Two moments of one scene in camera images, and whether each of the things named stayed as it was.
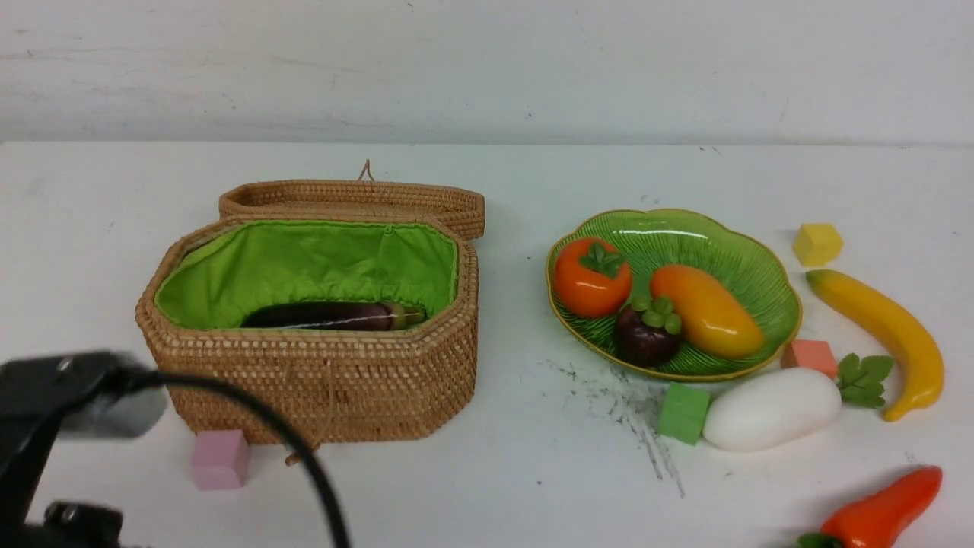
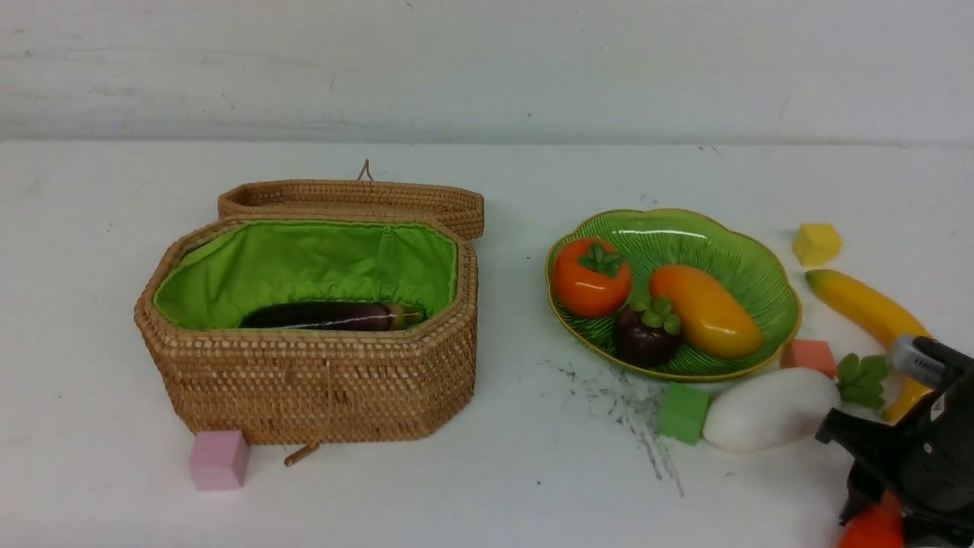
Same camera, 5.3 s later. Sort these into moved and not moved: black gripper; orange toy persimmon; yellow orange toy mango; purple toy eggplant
Moved: black gripper
Not moved: orange toy persimmon; yellow orange toy mango; purple toy eggplant
